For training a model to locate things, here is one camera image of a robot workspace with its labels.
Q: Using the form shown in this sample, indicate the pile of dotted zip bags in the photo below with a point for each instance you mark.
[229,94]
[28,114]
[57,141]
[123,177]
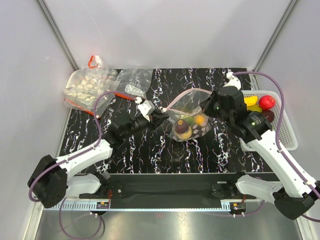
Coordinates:
[86,85]

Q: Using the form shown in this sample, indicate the right aluminium frame post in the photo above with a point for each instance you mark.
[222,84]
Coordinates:
[276,33]

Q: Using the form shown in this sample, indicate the right small connector box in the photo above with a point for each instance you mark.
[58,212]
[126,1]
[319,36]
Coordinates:
[238,206]

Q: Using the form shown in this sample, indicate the clear dotted zip bag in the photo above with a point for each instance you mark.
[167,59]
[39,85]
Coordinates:
[187,104]

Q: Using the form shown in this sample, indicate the left aluminium frame post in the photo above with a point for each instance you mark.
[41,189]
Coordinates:
[45,11]

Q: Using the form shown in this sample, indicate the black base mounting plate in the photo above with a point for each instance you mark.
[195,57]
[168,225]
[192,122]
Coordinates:
[166,184]

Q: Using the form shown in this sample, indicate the dark red fruit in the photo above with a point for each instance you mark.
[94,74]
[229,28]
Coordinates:
[269,115]

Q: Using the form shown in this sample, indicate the green yellow orange fruit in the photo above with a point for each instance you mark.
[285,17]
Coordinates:
[189,120]

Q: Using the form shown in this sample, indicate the left small connector box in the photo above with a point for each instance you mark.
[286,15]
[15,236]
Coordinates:
[103,205]

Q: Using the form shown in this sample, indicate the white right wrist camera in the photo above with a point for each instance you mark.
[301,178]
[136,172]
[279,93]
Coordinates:
[233,81]

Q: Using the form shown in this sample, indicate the black marble pattern mat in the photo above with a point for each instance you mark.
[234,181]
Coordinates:
[149,152]

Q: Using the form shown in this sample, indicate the red apple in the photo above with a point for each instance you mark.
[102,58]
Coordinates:
[266,102]

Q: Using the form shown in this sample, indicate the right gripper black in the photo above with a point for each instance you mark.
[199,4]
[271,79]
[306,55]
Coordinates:
[206,105]

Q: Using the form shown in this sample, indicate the clear zip bag orange zipper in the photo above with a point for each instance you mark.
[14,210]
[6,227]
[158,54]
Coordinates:
[133,82]

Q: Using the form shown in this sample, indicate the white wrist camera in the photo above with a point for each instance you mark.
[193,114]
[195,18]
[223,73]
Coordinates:
[233,81]
[146,108]

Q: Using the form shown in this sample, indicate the white plastic fruit basket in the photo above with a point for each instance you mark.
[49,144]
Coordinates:
[286,133]

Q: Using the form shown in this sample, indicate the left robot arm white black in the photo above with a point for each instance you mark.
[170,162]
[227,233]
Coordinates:
[55,179]

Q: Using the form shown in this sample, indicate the small connector box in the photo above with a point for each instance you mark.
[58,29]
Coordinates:
[103,205]
[238,206]

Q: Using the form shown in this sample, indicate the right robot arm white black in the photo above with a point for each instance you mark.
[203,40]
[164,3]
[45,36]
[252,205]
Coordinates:
[296,191]

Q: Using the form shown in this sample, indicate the yellow orange mango slice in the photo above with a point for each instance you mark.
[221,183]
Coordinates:
[251,100]

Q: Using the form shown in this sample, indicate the aluminium frame post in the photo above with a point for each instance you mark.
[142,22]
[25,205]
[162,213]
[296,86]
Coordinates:
[276,33]
[45,11]

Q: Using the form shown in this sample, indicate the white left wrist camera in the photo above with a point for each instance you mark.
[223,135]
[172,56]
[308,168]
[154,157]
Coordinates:
[146,108]

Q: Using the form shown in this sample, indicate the yellow banana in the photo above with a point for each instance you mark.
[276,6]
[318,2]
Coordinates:
[186,135]

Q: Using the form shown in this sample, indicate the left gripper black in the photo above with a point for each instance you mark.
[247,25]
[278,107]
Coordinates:
[157,117]

